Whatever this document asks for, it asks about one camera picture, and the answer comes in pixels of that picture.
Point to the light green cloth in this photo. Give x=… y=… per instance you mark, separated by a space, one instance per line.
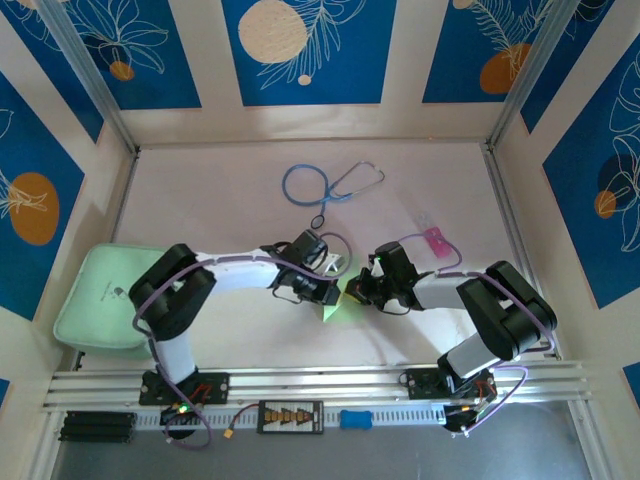
x=331 y=314

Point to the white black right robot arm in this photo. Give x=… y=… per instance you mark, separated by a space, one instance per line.
x=440 y=295

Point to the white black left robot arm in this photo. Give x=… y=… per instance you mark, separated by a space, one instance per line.
x=175 y=360

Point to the pink clear plastic case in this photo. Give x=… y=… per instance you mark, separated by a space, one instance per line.
x=441 y=251

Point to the blue stethoscope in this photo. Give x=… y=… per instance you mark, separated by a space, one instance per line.
x=340 y=195

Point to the blue bone-shaped clip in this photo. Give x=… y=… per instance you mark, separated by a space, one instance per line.
x=356 y=419

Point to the black power distribution board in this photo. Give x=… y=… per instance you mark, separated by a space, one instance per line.
x=290 y=417

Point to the circuit board with green light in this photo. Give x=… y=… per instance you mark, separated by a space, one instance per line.
x=175 y=415

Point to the mint green zip pouch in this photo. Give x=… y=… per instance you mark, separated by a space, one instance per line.
x=90 y=300

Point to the black ribbed block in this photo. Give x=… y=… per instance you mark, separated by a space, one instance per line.
x=97 y=427

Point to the aluminium mounting rail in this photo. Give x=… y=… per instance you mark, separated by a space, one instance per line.
x=310 y=381

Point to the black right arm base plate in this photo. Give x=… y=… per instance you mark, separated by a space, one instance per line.
x=417 y=385

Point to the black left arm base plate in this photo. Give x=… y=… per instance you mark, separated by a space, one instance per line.
x=215 y=387

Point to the aluminium table side rail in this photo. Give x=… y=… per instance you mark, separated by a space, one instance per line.
x=123 y=200
x=520 y=250

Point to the aluminium frame post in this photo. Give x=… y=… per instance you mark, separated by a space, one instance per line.
x=88 y=70
x=534 y=70

